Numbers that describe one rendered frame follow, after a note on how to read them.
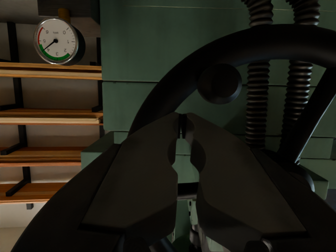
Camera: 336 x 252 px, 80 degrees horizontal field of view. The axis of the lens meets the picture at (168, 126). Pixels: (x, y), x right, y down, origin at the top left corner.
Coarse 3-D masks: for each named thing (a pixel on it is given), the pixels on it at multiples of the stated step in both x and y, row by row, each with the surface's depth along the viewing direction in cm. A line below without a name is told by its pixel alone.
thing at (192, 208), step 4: (188, 200) 59; (192, 200) 52; (188, 204) 59; (192, 204) 52; (188, 208) 59; (192, 208) 52; (188, 212) 55; (192, 212) 52; (192, 216) 52; (196, 216) 52; (192, 220) 53; (196, 220) 53; (192, 224) 53; (196, 224) 53
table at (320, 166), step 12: (108, 132) 54; (96, 144) 42; (108, 144) 43; (84, 156) 38; (96, 156) 38; (180, 156) 38; (180, 168) 38; (192, 168) 37; (312, 168) 38; (324, 168) 38; (180, 180) 38; (192, 180) 38; (312, 180) 28; (324, 180) 28; (324, 192) 28
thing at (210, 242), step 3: (207, 237) 32; (207, 240) 32; (210, 240) 30; (213, 240) 30; (210, 243) 30; (213, 243) 30; (216, 243) 30; (210, 246) 30; (213, 246) 30; (216, 246) 30; (219, 246) 30; (210, 249) 30; (213, 249) 30; (216, 249) 30; (219, 249) 30; (222, 249) 30
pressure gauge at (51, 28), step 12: (60, 12) 29; (48, 24) 28; (60, 24) 28; (36, 36) 28; (48, 36) 28; (60, 36) 28; (72, 36) 28; (36, 48) 28; (48, 48) 28; (60, 48) 28; (72, 48) 28; (84, 48) 30; (48, 60) 28; (60, 60) 29; (72, 60) 29
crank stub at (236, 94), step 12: (204, 72) 12; (216, 72) 11; (228, 72) 11; (204, 84) 12; (216, 84) 11; (228, 84) 11; (240, 84) 12; (204, 96) 12; (216, 96) 12; (228, 96) 11
